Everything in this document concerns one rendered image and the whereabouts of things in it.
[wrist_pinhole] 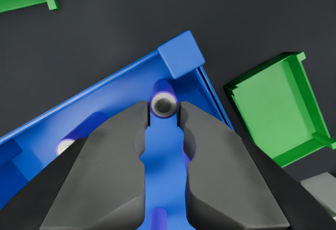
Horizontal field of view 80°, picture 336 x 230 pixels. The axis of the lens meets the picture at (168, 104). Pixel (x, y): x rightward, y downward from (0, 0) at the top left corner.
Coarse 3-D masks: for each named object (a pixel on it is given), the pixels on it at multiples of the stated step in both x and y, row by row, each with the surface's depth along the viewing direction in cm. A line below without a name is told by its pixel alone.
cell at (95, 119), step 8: (96, 112) 19; (88, 120) 16; (96, 120) 17; (104, 120) 18; (80, 128) 15; (88, 128) 15; (72, 136) 13; (80, 136) 14; (64, 144) 13; (56, 152) 13
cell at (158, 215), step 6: (156, 210) 21; (162, 210) 21; (150, 216) 21; (156, 216) 20; (162, 216) 20; (150, 222) 20; (156, 222) 20; (162, 222) 20; (150, 228) 19; (156, 228) 19; (162, 228) 19
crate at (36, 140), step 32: (160, 64) 18; (192, 64) 11; (96, 96) 19; (128, 96) 19; (192, 96) 19; (32, 128) 19; (64, 128) 19; (160, 128) 20; (0, 160) 17; (32, 160) 20; (160, 160) 20; (0, 192) 17; (160, 192) 21
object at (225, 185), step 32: (192, 128) 9; (224, 128) 10; (192, 160) 8; (224, 160) 8; (192, 192) 6; (224, 192) 6; (256, 192) 6; (192, 224) 7; (224, 224) 6; (256, 224) 6; (288, 224) 6
